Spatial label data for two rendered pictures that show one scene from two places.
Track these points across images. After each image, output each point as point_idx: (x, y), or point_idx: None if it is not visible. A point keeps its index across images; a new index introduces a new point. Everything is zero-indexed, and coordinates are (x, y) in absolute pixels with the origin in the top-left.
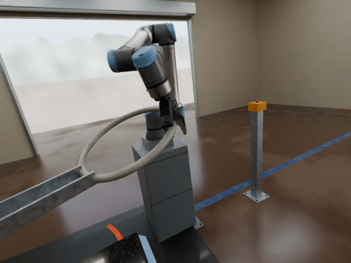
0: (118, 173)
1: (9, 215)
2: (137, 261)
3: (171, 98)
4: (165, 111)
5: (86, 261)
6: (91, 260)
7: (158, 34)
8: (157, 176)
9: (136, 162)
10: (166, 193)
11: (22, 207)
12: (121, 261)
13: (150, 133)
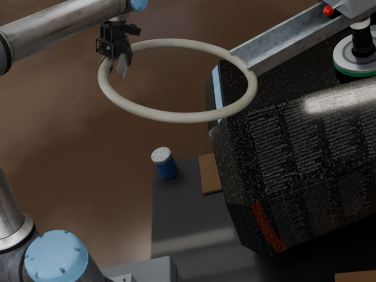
0: (205, 42)
1: (290, 18)
2: (229, 91)
3: (99, 36)
4: (126, 23)
5: (275, 99)
6: (271, 99)
7: None
8: None
9: (184, 39)
10: None
11: (283, 22)
12: (243, 94)
13: (107, 278)
